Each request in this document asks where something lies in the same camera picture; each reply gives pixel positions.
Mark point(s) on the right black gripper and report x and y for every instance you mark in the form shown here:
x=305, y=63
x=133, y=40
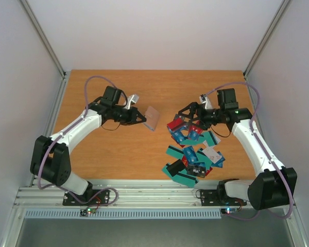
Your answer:
x=198, y=113

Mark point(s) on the teal card right upper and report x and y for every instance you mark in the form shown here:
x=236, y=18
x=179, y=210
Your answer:
x=210, y=139

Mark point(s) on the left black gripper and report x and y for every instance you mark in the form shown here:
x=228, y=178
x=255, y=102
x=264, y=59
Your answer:
x=132, y=119

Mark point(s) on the teal card centre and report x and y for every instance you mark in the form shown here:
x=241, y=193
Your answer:
x=190, y=142

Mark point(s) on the teal card under black card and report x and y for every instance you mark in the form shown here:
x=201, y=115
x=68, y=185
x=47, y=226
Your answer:
x=165, y=170

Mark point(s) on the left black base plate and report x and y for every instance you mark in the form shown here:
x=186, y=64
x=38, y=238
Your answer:
x=88, y=198

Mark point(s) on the red card top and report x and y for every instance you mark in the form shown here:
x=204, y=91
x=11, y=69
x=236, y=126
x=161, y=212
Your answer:
x=175, y=124

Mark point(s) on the pink leather card holder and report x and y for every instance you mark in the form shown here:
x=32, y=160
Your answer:
x=152, y=118

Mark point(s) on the right small circuit board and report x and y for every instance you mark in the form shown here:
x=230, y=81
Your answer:
x=229, y=210

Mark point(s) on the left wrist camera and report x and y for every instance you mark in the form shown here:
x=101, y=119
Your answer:
x=131, y=100

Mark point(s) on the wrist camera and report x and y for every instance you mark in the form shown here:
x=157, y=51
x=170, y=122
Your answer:
x=131, y=100
x=205, y=102

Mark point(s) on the blue card far right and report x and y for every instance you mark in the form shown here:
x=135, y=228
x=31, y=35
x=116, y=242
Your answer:
x=220, y=162

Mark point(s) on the small circuit board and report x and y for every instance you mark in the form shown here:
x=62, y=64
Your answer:
x=229, y=210
x=88, y=212

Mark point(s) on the black card on teal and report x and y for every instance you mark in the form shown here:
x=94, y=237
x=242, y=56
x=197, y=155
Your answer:
x=176, y=167

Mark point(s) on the red card bottom right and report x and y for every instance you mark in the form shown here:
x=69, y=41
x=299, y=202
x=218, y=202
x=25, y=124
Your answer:
x=208, y=171

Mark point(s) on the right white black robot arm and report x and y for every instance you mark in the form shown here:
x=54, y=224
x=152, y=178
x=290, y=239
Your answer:
x=274, y=183

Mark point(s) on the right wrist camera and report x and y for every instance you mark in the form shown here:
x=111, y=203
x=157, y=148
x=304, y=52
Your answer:
x=205, y=102

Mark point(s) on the blue visa card centre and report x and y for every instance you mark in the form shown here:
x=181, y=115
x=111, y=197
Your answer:
x=190, y=155

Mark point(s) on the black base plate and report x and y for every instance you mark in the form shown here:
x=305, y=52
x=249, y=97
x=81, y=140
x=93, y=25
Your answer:
x=209, y=197
x=88, y=198

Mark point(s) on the left small circuit board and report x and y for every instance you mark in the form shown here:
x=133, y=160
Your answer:
x=88, y=212

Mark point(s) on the blue card upper left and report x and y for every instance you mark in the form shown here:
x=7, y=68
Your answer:
x=178, y=136

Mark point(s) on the teal card left middle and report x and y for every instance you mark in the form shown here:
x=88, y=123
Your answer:
x=174, y=152

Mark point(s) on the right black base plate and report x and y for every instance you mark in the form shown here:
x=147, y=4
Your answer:
x=209, y=197

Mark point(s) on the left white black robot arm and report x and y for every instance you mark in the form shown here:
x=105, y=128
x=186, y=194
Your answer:
x=51, y=155

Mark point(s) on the grey slotted cable duct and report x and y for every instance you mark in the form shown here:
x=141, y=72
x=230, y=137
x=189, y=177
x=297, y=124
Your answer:
x=123, y=214

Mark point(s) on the white card with pink print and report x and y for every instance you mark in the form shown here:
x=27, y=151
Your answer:
x=212, y=154

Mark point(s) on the red card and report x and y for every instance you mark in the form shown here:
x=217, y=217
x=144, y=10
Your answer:
x=208, y=171
x=175, y=124

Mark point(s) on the teal card with black stripe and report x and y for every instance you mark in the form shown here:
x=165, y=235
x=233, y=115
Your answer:
x=185, y=179

